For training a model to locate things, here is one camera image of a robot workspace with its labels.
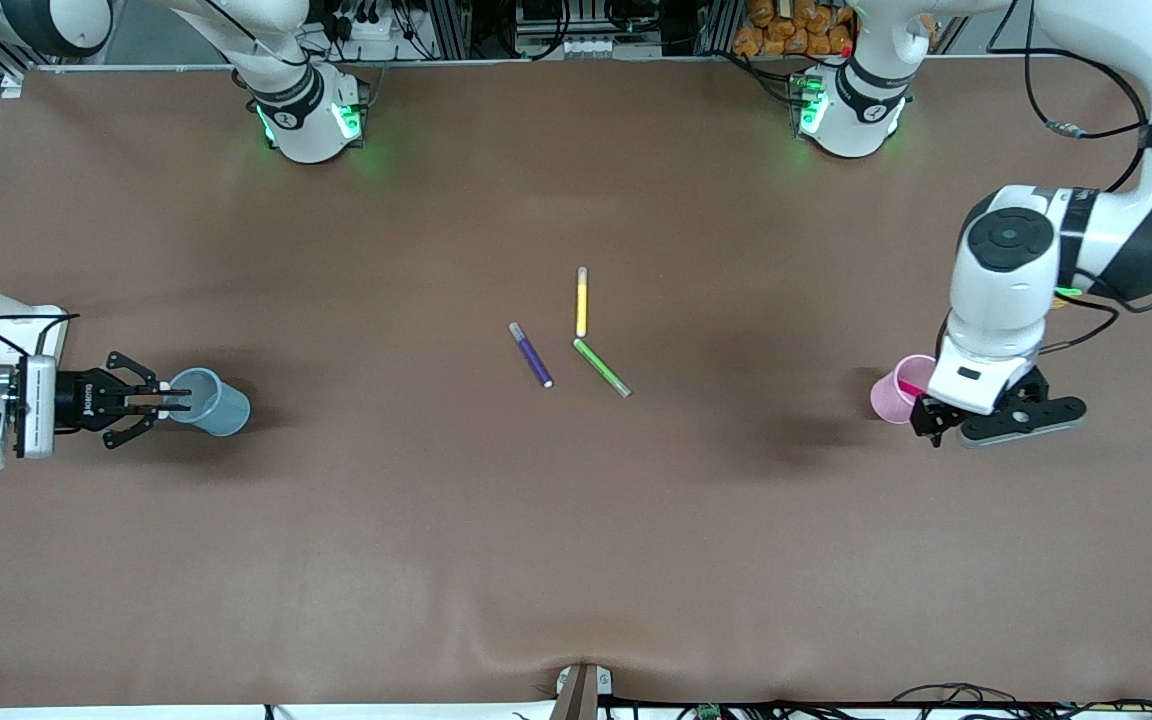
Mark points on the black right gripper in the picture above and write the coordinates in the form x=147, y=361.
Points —
x=77, y=401

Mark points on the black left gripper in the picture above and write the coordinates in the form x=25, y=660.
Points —
x=928, y=414

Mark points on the pink marker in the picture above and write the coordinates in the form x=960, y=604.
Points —
x=911, y=386

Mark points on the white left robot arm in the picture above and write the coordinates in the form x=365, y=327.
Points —
x=1006, y=290

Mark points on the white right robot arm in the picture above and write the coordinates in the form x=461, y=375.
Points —
x=296, y=95

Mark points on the pink mesh cup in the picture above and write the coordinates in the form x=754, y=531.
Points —
x=891, y=395

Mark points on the light blue mesh cup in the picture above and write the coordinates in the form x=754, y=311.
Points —
x=221, y=410

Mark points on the white lamp base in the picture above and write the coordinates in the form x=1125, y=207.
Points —
x=31, y=335

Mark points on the green marker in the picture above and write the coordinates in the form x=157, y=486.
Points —
x=601, y=367

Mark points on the yellow marker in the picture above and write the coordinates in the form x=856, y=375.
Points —
x=582, y=300

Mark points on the brown table cover sheet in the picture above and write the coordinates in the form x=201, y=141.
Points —
x=576, y=540

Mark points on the purple marker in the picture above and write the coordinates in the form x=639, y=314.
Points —
x=531, y=355

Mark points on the bag of orange items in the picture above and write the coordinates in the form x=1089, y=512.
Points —
x=791, y=25

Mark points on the white power strip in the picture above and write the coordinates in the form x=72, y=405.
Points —
x=366, y=27

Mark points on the metal bracket at table edge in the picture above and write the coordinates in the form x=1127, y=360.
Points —
x=583, y=690

